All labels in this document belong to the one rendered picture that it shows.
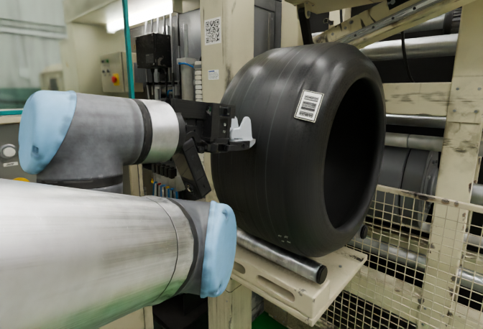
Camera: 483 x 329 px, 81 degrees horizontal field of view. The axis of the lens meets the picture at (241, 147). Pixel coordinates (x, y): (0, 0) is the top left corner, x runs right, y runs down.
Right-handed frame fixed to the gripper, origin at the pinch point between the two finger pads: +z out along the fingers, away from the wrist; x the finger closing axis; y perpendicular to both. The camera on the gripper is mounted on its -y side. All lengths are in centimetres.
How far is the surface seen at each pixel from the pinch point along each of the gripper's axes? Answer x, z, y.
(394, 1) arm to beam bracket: -8, 54, 45
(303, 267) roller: -6.6, 16.3, -29.6
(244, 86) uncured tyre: 7.0, 5.0, 12.2
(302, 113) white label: -9.3, 3.8, 6.8
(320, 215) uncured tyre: -11.6, 11.5, -14.1
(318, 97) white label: -10.9, 6.0, 10.1
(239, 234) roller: 14.9, 16.7, -28.9
